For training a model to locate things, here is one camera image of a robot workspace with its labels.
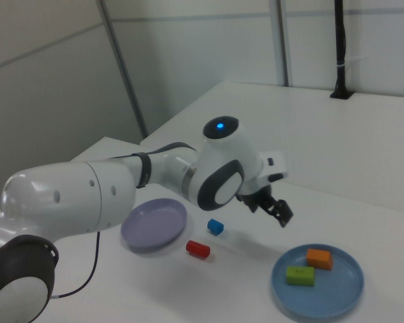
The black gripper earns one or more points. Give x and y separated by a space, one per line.
256 198

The orange block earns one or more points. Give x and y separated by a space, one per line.
319 259

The green block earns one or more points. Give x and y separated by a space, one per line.
299 276

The blue block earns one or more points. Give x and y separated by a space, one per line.
214 226

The red cylinder block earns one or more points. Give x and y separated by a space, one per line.
197 248

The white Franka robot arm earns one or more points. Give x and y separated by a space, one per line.
70 198

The blue plate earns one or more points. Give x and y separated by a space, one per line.
336 296

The purple plate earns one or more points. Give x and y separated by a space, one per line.
151 225

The grey partition post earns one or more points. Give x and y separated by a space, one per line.
283 43
121 64

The black clamped camera pole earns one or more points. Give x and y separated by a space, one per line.
340 50

